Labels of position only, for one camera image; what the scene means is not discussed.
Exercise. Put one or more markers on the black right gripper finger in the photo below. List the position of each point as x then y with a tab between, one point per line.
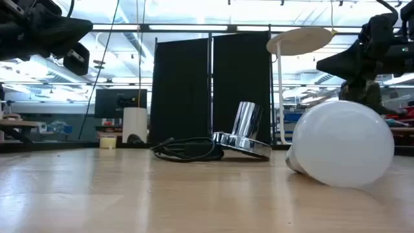
349	64

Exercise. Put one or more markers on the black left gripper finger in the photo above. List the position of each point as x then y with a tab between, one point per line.
45	35

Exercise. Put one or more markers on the white lightbulb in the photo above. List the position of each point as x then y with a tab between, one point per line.
343	142

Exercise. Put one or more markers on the chrome lamp socket base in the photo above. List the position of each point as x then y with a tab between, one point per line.
246	119

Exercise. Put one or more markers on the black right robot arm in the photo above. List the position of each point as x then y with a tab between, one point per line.
408	16

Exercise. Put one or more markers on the person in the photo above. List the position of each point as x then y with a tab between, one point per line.
368	94

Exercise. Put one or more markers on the white tripod stand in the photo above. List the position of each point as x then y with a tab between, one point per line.
300	40

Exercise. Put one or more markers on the light wooden background table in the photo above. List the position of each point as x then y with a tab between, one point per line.
16	123
402	130

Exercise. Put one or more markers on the blue storage bin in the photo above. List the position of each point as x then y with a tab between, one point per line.
292	117

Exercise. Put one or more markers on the black computer monitor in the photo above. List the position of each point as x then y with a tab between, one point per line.
110	103

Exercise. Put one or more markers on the black fabric partition panel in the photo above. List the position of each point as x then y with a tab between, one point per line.
181	90
242	71

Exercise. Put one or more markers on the white cylindrical container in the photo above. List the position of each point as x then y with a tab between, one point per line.
135	123

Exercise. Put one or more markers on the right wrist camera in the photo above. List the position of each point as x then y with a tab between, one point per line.
376	30

